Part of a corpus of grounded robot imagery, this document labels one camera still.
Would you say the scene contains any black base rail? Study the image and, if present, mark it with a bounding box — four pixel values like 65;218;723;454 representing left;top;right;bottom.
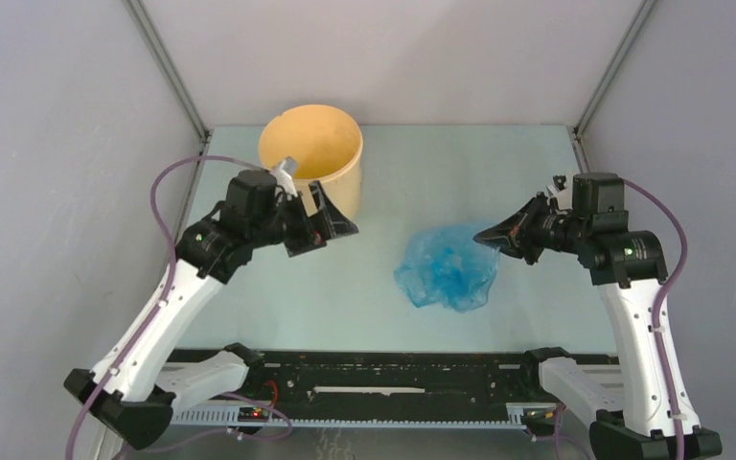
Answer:
158;347;623;424

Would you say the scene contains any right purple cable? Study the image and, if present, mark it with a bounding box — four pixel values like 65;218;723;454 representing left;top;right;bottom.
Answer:
621;179;689;460

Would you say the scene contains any purple cable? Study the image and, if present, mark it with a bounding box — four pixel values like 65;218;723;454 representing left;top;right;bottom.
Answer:
64;155;267;460
621;179;689;460

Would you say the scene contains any blue plastic trash bag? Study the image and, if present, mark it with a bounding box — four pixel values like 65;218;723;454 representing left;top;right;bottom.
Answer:
394;221;499;313

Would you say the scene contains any corner aluminium post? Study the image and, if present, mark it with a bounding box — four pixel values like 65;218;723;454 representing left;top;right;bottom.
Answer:
122;0;211;143
573;0;660;140

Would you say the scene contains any right corner aluminium post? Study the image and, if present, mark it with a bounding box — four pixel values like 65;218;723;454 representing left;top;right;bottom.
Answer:
573;0;660;140

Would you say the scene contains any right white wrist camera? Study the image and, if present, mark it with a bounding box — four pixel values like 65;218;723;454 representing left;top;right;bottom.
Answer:
546;173;573;210

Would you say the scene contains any yellow trash bin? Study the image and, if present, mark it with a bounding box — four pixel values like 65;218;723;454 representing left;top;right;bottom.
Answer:
258;104;364;219

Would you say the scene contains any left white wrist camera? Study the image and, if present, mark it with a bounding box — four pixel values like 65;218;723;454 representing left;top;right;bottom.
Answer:
269;157;300;200

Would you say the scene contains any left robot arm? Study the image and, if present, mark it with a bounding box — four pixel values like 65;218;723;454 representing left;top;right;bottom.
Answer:
64;170;358;450

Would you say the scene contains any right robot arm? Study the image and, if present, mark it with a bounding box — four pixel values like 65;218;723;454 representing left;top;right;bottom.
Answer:
474;172;723;459

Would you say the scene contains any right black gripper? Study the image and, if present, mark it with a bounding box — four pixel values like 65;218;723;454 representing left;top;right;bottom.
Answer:
474;191;589;265

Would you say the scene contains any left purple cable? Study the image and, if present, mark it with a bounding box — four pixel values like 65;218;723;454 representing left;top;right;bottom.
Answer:
64;155;267;460

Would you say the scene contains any left corner aluminium post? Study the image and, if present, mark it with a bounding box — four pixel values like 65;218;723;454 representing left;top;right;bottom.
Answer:
122;0;211;143

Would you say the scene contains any small electronics board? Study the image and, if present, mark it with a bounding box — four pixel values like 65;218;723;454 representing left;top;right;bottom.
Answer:
237;407;270;423

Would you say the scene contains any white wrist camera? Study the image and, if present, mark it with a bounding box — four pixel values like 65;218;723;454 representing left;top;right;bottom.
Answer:
269;157;300;200
546;173;573;210

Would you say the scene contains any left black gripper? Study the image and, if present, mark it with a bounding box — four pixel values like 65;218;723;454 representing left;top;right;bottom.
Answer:
251;181;358;258

